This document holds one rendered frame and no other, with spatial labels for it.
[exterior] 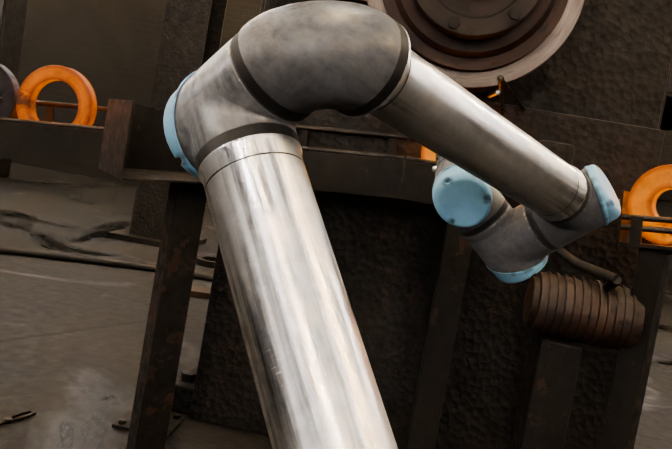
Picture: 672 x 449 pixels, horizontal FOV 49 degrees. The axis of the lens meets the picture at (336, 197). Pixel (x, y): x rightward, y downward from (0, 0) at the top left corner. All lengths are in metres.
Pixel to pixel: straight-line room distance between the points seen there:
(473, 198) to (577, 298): 0.43
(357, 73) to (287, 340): 0.27
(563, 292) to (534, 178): 0.52
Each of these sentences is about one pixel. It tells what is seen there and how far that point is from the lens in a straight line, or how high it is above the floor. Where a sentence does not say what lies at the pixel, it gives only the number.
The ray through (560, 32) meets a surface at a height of 1.03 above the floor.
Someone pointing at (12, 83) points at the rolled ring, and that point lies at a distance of 1.89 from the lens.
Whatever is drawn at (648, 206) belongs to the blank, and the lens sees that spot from 1.55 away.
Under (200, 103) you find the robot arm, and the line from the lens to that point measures 0.79.
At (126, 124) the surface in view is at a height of 0.68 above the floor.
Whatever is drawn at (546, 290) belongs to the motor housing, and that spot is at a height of 0.50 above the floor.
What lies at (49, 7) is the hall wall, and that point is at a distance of 8.85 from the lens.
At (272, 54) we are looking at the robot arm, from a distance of 0.74.
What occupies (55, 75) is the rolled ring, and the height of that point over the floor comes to 0.76.
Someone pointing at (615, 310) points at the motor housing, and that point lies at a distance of 1.52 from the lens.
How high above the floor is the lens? 0.69
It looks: 3 degrees down
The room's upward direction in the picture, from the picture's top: 10 degrees clockwise
